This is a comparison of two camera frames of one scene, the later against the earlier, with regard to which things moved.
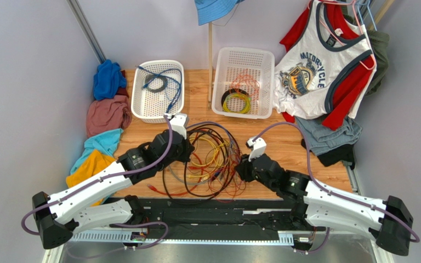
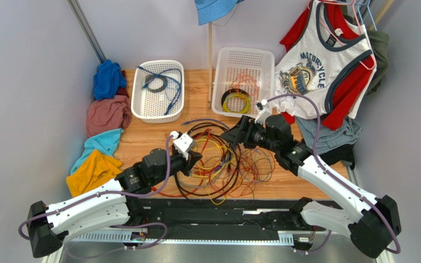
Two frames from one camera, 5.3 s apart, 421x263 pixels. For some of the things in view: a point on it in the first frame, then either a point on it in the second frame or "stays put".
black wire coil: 150,76 stays put
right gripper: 245,172 → 243,130
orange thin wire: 245,84 stays put
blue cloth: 108,79 stays put
